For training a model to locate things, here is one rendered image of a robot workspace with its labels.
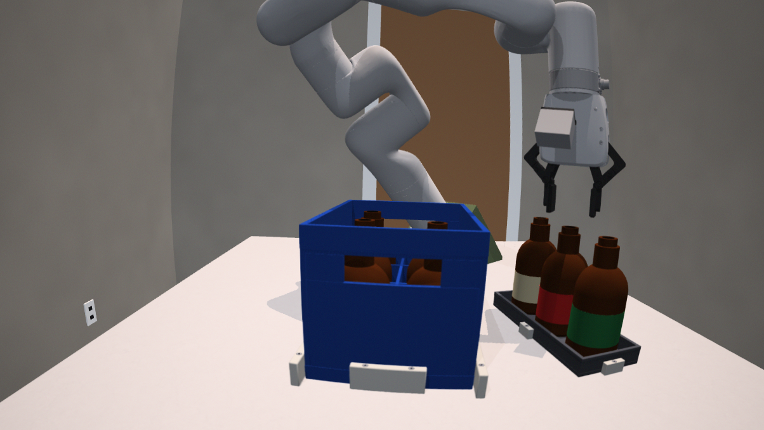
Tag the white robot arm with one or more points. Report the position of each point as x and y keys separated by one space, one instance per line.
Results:
x=567 y=31

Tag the blue crate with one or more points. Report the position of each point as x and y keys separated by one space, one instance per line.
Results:
x=437 y=327

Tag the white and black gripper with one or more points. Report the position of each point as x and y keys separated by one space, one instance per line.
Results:
x=590 y=145

